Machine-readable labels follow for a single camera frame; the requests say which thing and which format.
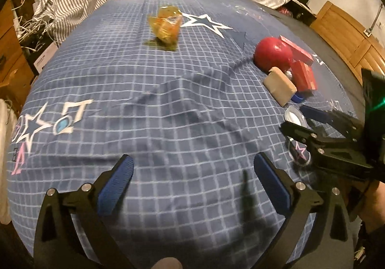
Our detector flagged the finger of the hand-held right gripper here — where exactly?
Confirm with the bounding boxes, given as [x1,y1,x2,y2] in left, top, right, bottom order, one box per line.
[300,105,365,138]
[280,121,374,180]

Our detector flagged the person's right forearm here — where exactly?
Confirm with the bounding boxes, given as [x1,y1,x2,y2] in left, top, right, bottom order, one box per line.
[349,180,385,241]

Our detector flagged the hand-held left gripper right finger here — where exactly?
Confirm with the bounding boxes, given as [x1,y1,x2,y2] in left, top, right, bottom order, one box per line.
[253,152,354,269]

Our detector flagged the wooden dresser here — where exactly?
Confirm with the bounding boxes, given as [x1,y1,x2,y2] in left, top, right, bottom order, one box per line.
[0,0,43,104]

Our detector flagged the wooden headboard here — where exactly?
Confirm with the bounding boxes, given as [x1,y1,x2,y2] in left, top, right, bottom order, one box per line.
[310,1,385,83]

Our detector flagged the long red box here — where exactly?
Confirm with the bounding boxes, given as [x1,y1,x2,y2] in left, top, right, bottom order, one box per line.
[279,35,315,67]

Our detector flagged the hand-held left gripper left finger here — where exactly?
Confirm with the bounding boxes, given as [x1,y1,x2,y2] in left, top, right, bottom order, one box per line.
[33,154,136,269]

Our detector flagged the white round lid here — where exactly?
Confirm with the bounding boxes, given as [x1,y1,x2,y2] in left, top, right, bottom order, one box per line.
[284,106,308,128]

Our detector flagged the beige foam block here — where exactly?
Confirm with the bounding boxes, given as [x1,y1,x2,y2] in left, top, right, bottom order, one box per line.
[264,67,297,107]

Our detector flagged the blue round cap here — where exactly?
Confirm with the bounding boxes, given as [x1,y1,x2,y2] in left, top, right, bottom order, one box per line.
[290,92,313,104]

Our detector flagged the orange clear wrapper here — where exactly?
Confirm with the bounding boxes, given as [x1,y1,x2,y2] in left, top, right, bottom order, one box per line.
[148,6,183,47]

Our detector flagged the white cables and hangers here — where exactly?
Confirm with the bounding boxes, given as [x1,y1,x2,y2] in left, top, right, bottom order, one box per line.
[9,0,56,50]

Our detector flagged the small red white box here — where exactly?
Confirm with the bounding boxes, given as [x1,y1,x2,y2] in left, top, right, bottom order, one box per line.
[290,61,318,92]

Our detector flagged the red ball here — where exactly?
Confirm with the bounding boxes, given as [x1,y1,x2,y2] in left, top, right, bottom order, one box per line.
[253,37,293,73]

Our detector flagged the white cardboard box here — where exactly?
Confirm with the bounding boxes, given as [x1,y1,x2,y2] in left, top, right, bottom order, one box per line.
[26,38,61,75]

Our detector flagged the blue printed blanket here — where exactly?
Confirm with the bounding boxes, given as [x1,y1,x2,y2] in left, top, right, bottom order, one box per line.
[7,0,361,269]

